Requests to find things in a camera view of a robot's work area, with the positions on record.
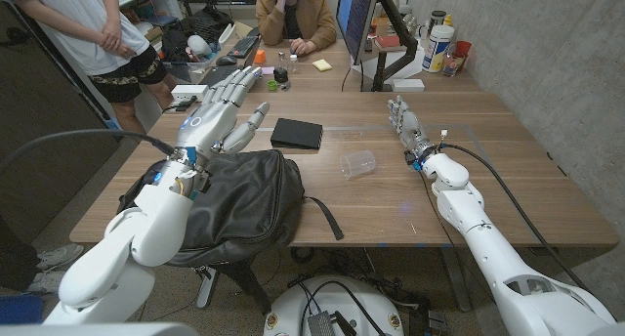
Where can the small green cup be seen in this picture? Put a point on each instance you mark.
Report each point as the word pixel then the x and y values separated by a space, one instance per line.
pixel 272 85

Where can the black leather backpack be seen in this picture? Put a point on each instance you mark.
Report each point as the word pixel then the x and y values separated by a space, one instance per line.
pixel 263 204

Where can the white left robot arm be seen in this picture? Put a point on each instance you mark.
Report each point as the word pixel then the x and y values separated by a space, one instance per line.
pixel 122 258

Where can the clear plastic bin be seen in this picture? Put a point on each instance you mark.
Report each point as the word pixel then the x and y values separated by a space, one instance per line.
pixel 195 72

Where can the black keyboard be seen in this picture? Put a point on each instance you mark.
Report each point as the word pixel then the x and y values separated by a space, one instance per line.
pixel 243 47

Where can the yellow bottle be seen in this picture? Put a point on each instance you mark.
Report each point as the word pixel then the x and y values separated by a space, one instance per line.
pixel 447 21

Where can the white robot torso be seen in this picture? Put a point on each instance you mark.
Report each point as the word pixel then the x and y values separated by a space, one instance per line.
pixel 97 330

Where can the blue floor object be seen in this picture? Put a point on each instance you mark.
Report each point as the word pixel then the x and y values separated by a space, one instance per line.
pixel 19 309

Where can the white wipes canister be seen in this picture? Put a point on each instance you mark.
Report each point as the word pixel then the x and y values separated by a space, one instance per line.
pixel 437 48

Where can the white power strip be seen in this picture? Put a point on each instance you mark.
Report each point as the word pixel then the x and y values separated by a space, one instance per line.
pixel 188 92

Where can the cardboard box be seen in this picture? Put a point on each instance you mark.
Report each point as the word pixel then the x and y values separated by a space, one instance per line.
pixel 242 29

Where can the red book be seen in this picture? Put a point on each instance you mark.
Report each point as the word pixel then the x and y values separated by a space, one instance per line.
pixel 388 41

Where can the clear glass tumbler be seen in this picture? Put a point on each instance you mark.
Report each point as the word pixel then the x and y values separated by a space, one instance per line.
pixel 451 65

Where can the grey table leg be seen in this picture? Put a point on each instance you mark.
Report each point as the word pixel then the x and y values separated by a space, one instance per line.
pixel 456 282

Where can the flat white box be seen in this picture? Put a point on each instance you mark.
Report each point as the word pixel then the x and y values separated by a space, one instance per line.
pixel 407 85

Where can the small white-capped bottle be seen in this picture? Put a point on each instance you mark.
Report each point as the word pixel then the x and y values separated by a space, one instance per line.
pixel 293 65

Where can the person in tan jacket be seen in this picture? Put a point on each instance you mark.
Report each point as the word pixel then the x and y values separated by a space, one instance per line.
pixel 312 18

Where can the small clear glass bottle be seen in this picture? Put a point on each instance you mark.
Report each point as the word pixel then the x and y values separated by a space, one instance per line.
pixel 282 61

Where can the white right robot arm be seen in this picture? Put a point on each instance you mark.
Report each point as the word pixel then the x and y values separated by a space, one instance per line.
pixel 488 253

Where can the dark partition panel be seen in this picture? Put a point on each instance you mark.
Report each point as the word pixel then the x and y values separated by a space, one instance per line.
pixel 49 96

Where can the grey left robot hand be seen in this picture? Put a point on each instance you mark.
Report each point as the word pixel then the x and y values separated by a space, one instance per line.
pixel 205 126

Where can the computer monitor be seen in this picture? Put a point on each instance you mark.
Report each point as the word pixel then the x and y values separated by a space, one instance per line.
pixel 356 18

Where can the yellow sticky notes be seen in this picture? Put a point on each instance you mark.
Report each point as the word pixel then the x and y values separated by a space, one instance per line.
pixel 322 65

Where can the dark thermos cup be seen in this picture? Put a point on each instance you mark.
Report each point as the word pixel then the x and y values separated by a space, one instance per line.
pixel 436 19

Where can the white table leg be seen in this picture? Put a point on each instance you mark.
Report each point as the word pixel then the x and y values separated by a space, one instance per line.
pixel 206 292

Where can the clear plastic cup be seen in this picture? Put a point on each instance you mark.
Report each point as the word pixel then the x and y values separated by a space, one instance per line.
pixel 359 164

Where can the dark computer mouse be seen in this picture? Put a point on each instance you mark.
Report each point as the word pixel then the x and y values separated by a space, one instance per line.
pixel 226 61

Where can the orange carton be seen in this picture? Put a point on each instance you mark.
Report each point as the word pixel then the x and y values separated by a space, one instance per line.
pixel 382 26

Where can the orange cube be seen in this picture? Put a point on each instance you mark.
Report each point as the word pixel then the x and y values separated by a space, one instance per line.
pixel 260 56

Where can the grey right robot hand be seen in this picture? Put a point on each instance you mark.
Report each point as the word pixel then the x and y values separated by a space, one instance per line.
pixel 409 128

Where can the small black round object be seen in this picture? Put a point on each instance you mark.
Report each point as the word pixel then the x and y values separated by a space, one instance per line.
pixel 280 75

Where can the black rectangular box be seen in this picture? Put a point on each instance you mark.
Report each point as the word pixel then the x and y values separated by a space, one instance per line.
pixel 295 133

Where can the person in dark trousers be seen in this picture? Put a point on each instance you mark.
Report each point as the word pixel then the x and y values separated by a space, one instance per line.
pixel 14 258

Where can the pink sticky notes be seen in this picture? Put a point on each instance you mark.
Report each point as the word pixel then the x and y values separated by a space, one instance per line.
pixel 268 70

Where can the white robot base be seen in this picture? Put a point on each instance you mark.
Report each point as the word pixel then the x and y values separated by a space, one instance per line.
pixel 288 302

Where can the person in white t-shirt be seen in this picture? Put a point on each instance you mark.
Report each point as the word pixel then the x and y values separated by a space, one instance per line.
pixel 88 33

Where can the black bag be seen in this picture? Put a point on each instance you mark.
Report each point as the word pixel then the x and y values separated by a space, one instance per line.
pixel 205 23

